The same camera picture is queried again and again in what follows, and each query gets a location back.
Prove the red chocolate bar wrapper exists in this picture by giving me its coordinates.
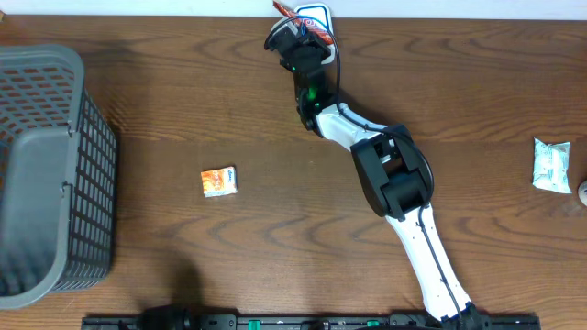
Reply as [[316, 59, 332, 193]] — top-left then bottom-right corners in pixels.
[[272, 1, 335, 46]]

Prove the orange small box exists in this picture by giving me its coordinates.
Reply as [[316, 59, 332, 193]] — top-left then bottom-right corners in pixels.
[[201, 166, 238, 198]]

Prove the mint green wipes packet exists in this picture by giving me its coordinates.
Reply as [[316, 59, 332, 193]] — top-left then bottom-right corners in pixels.
[[532, 138, 572, 194]]

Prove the green lid jar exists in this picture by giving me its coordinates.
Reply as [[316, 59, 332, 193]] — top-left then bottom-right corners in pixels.
[[578, 181, 587, 205]]

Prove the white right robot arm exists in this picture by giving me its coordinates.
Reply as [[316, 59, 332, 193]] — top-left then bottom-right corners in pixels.
[[264, 16, 490, 329]]

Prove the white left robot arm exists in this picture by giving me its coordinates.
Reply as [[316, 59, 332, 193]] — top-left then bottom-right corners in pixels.
[[137, 304, 199, 330]]

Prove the white barcode scanner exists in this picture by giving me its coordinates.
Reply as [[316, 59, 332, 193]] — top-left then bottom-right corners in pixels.
[[293, 3, 337, 65]]

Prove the grey plastic basket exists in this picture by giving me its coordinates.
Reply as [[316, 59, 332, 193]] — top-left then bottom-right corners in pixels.
[[1, 45, 118, 310]]

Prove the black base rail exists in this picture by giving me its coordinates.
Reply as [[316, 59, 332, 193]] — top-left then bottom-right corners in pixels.
[[81, 313, 541, 330]]

